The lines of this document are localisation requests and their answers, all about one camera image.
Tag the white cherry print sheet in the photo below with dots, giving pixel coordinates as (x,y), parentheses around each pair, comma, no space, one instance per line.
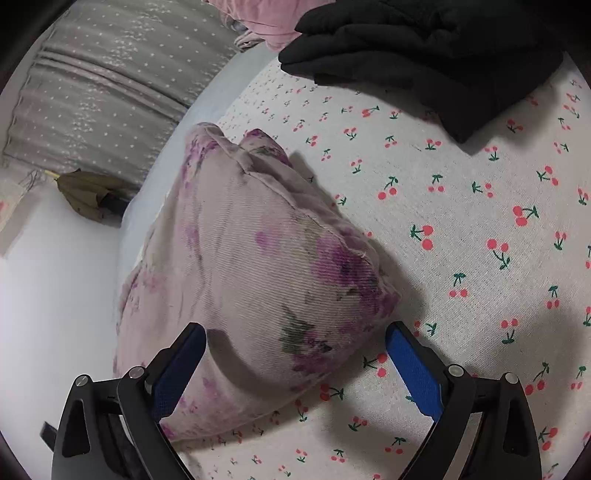
(493,244)

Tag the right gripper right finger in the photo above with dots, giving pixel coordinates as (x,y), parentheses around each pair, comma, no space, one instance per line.
(505,445)

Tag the black knitted sweater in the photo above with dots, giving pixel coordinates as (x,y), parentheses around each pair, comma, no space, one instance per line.
(467,61)

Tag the olive green hanging jacket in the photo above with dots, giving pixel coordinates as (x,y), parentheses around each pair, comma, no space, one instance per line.
(96,197)

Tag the pink floral padded garment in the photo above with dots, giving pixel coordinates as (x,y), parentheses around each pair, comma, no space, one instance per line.
(285,288)

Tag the pink velvet folded clothes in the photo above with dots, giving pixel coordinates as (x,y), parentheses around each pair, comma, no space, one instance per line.
(273,20)

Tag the grey dotted curtain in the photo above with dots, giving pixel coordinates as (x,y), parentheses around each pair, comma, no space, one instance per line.
(111,82)

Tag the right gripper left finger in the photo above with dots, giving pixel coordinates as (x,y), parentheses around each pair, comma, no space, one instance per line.
(111,429)

